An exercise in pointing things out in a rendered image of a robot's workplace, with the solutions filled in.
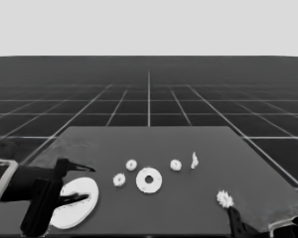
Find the small white gear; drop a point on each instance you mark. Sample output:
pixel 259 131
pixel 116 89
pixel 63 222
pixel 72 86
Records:
pixel 178 166
pixel 134 165
pixel 122 180

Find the small white T-shaped piece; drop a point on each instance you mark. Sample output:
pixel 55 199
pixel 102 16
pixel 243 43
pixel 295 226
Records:
pixel 194 161

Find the large thick white disc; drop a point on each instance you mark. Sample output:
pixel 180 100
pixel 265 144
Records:
pixel 76 216

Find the white round carrier with pins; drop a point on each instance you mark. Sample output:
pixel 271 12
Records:
pixel 156 185

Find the larger white gear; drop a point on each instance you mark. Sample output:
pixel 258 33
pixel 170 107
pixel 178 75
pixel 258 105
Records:
pixel 223 197

